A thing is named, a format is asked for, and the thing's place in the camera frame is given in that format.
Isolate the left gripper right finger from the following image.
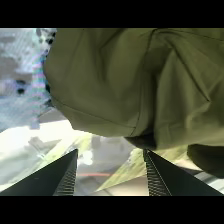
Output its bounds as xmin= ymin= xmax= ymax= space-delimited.
xmin=143 ymin=148 xmax=224 ymax=197

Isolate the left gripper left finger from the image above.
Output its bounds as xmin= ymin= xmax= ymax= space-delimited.
xmin=0 ymin=148 xmax=79 ymax=197

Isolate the olive green garment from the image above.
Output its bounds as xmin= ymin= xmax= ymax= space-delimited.
xmin=43 ymin=27 xmax=224 ymax=179

